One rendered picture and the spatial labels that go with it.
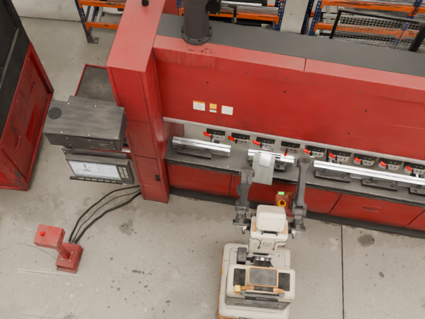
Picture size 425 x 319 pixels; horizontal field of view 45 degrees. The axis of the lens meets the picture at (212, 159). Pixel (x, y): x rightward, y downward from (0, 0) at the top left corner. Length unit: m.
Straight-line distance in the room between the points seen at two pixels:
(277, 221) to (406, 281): 1.97
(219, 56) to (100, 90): 1.77
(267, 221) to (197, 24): 1.50
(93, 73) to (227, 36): 1.86
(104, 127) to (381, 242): 3.10
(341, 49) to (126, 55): 1.34
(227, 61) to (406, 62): 1.11
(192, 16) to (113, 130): 0.90
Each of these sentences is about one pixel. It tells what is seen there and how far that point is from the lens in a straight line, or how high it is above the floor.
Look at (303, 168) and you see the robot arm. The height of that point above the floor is 1.41.
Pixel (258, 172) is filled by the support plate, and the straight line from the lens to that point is 4.29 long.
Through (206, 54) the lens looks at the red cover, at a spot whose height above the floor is 2.30.
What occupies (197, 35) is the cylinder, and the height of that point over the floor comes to 2.37.
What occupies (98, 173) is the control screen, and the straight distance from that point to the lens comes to 3.91.
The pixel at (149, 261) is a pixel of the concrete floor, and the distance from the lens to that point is 5.07.
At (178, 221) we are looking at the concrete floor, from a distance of 5.17.
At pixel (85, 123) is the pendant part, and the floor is 1.95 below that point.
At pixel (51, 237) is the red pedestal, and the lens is 4.45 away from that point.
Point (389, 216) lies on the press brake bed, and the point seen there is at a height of 0.46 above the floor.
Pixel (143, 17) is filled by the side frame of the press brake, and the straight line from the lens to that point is 3.45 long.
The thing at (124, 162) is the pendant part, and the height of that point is 1.60.
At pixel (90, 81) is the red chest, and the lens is 4.82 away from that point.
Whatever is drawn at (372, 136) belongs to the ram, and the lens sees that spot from 3.90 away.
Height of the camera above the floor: 4.90
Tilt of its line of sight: 65 degrees down
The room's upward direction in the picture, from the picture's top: 3 degrees clockwise
